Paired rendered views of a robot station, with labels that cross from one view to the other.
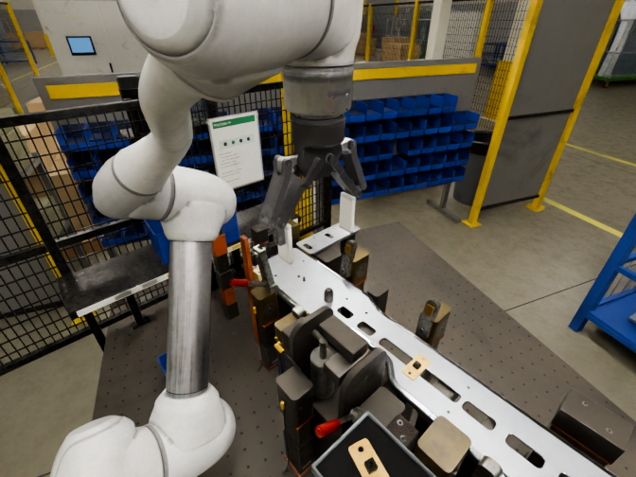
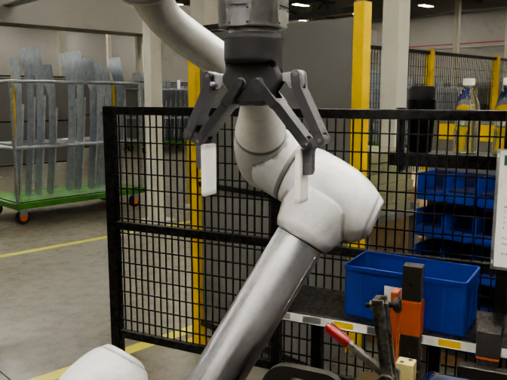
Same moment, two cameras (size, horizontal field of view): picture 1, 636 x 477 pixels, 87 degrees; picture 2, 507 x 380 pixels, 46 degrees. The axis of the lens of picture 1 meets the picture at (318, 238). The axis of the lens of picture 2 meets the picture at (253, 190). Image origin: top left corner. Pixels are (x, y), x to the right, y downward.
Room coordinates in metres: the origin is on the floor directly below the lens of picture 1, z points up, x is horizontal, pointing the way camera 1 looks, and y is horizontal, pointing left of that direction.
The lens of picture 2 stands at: (0.17, -0.73, 1.59)
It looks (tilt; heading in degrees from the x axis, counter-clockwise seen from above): 9 degrees down; 68
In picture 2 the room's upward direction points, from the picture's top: straight up
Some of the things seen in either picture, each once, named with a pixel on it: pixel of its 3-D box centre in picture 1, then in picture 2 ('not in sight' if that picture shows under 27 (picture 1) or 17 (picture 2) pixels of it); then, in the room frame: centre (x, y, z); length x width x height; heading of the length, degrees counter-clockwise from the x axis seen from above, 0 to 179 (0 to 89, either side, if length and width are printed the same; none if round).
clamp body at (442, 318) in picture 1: (428, 345); not in sight; (0.72, -0.36, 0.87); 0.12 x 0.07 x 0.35; 132
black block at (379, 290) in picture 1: (377, 317); not in sight; (0.88, -0.22, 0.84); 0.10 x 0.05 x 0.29; 132
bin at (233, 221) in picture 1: (194, 227); (410, 289); (1.10, 0.48, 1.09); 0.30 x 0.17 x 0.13; 127
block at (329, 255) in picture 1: (330, 280); not in sight; (1.09, -0.06, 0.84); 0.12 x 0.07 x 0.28; 132
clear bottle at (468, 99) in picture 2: not in sight; (467, 116); (1.32, 0.55, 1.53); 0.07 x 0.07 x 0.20
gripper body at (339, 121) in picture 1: (317, 146); (253, 68); (0.47, 0.00, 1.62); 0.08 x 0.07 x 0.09; 132
